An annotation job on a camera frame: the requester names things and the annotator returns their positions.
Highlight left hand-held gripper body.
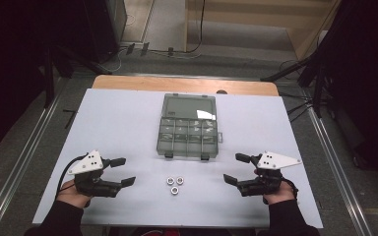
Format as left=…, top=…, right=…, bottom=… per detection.
left=67, top=149, right=123, bottom=199

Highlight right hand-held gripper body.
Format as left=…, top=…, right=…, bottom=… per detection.
left=236, top=150, right=303, bottom=198

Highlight clear grey compartment organizer box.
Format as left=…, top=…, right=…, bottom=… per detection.
left=156, top=92, right=224, bottom=161

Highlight person's right hand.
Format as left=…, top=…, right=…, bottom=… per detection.
left=253, top=168, right=299, bottom=206

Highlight person's left hand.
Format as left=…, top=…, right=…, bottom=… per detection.
left=56, top=178, right=93, bottom=209

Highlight white board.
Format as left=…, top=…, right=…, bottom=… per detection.
left=32, top=88, right=324, bottom=229

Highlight red clothing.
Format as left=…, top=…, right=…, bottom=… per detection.
left=140, top=228, right=182, bottom=236

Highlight wooden table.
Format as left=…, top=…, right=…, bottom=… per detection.
left=92, top=74, right=280, bottom=97

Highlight black metal stand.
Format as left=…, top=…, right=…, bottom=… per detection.
left=260, top=55, right=331, bottom=120
left=42, top=43, right=104, bottom=110

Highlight dark computer tower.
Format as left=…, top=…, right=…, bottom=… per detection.
left=83, top=0, right=128, bottom=63

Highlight black curtain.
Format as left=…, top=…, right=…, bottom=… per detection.
left=318, top=0, right=378, bottom=183
left=0, top=0, right=92, bottom=160

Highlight wooden partition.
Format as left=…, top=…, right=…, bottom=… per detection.
left=184, top=0, right=343, bottom=61

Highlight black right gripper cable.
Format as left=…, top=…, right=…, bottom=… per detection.
left=281, top=176, right=300, bottom=201

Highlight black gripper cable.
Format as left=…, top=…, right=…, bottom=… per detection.
left=281, top=176, right=300, bottom=201
left=54, top=152, right=90, bottom=201

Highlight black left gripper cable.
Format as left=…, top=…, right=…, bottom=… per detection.
left=54, top=152, right=90, bottom=201

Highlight black floor cables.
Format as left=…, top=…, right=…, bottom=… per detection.
left=278, top=91, right=314, bottom=123

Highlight metal floor rail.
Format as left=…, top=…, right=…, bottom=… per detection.
left=303, top=92, right=373, bottom=236
left=0, top=77, right=68, bottom=236

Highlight black hanging cable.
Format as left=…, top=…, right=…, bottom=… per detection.
left=186, top=0, right=208, bottom=55

